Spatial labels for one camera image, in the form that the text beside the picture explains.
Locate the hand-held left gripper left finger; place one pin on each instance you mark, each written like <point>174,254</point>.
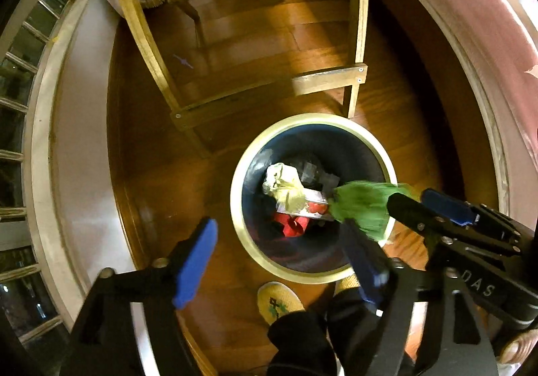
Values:
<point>195,262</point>

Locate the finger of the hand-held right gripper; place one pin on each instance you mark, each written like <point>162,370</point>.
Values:
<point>447,207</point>
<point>410,212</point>

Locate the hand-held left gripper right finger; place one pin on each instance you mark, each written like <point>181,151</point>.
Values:
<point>365,266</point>

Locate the green paper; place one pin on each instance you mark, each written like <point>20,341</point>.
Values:
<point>361,203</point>

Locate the strawberry print drink carton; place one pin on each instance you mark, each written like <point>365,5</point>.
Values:
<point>315,208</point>

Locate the red paper box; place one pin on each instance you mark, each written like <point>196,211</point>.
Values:
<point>294,226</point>

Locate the white paper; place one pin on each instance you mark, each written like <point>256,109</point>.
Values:
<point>286,187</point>

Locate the navy bin with cream rim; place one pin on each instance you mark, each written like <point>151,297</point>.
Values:
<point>256,166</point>

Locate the person's right hand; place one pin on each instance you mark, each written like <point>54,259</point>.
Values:
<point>519,347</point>

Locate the person's right yellow slipper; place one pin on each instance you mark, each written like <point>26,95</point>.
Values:
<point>346,285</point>

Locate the person's yellow slipper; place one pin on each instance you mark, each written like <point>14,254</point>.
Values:
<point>346,285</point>
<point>277,302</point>

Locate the person's left yellow slipper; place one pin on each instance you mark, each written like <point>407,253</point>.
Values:
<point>277,302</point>

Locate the person's left leg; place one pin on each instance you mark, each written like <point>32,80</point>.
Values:
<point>298,346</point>

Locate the pink bed sheet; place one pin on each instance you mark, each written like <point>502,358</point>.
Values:
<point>483,23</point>

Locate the metal window grille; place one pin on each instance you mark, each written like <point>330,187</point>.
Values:
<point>25,65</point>

